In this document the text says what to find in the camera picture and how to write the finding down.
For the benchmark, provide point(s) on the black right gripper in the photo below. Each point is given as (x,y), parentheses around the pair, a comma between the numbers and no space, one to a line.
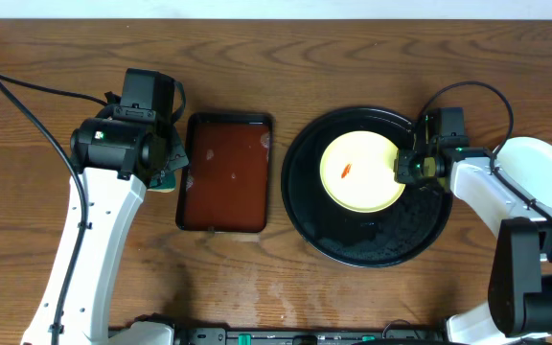
(402,173)

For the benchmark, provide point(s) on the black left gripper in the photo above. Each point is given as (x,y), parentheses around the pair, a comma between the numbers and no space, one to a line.
(176,156)

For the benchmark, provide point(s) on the green yellow sponge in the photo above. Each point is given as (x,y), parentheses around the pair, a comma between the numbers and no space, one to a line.
(163,182)

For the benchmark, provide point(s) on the yellow plate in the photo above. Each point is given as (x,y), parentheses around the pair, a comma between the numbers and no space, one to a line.
(357,171)

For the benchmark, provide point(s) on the pale green plate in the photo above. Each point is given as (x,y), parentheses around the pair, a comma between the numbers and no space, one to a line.
(528,161)

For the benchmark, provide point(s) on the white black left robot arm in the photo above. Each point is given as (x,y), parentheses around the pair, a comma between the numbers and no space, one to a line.
(115,161)

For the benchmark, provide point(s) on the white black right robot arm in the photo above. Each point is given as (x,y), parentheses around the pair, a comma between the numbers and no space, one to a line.
(519,302)

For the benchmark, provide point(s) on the rectangular red-brown tray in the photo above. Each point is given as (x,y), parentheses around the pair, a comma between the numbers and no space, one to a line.
(224,188)

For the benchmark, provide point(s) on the round black tray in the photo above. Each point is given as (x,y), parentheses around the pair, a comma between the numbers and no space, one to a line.
(389,237)

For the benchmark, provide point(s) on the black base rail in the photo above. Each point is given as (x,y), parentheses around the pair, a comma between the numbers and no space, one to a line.
(220,336)

